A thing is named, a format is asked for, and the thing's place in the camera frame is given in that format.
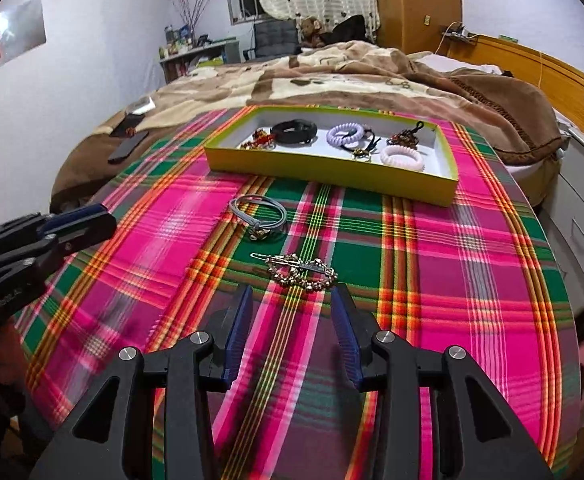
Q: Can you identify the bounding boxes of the black bag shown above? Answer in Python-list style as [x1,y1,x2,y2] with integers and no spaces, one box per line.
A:
[329,14,367,43]

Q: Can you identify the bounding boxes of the glossy wall poster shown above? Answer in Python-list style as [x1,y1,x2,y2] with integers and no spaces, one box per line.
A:
[0,0,47,66]

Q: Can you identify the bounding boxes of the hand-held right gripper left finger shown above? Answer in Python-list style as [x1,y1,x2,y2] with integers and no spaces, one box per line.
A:
[30,282,255,480]

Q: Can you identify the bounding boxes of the pale pink spiral hair tie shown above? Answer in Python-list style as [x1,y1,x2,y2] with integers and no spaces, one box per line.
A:
[381,146,425,171]

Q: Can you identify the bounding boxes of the red and gold chain bracelet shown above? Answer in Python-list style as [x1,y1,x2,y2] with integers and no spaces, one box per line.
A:
[239,129,277,152]

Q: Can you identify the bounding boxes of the black wristband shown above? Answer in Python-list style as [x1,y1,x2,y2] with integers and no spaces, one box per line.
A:
[271,119,319,145]

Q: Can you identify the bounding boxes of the wooden headboard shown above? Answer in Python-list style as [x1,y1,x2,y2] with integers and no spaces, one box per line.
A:
[444,34,584,141]

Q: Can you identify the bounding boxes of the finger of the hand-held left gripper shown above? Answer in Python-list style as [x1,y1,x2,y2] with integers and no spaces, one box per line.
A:
[0,203,107,261]
[0,210,118,283]

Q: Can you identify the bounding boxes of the brown teddy bear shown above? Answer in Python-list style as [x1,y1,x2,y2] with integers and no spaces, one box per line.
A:
[298,16,330,50]

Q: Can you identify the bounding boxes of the white pillow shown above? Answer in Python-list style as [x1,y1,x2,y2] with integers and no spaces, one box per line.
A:
[414,51,503,74]

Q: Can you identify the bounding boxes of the pink green plaid blanket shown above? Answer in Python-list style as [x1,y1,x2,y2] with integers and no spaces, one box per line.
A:
[14,105,580,480]

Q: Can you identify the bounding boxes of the white cluttered desk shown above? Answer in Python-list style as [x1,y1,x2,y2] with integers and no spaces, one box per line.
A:
[159,37,245,83]

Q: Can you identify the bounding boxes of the purple dried branches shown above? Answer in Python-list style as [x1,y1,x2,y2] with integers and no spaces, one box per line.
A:
[173,0,213,28]

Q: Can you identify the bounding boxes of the purple spiral hair tie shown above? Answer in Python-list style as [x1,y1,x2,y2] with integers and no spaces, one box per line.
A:
[326,122,367,150]

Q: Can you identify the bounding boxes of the dark wallet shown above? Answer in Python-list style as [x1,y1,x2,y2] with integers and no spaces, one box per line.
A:
[109,112,145,138]

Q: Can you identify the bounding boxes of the wooden wardrobe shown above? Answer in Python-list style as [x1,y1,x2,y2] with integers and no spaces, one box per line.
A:
[372,0,463,56]

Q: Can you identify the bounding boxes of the white drawer dresser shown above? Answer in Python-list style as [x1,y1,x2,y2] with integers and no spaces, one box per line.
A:
[542,127,584,296]

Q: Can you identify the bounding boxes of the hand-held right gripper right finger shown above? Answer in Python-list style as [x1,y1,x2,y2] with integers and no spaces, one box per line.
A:
[329,282,555,480]

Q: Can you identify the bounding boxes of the grey hair tie gold charm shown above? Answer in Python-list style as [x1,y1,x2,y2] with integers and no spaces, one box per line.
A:
[228,194,289,241]

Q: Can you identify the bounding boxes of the wall window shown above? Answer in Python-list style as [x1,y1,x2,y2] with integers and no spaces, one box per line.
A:
[227,0,263,23]

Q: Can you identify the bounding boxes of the brown patterned blanket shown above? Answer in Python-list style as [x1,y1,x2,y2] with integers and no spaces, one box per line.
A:
[49,40,570,211]

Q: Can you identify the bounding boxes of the dark beaded bracelet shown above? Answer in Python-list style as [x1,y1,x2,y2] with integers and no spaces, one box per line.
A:
[384,120,425,149]

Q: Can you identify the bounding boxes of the yellow-green cardboard box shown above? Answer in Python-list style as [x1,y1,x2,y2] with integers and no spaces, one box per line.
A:
[203,105,460,208]

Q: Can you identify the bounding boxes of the rhinestone hair clip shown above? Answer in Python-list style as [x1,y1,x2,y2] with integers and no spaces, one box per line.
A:
[250,252,339,291]

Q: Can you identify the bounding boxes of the grey office chair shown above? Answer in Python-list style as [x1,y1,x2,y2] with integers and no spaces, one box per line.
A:
[243,19,300,61]

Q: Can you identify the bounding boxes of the power strip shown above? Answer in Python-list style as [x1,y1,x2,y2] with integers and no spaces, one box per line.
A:
[441,27,478,44]

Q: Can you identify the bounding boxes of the black smartphone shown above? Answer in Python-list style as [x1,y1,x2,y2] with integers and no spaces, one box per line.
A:
[108,130,150,165]

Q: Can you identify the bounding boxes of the dark green hair tie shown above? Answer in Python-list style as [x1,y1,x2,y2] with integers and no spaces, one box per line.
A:
[349,125,383,161]

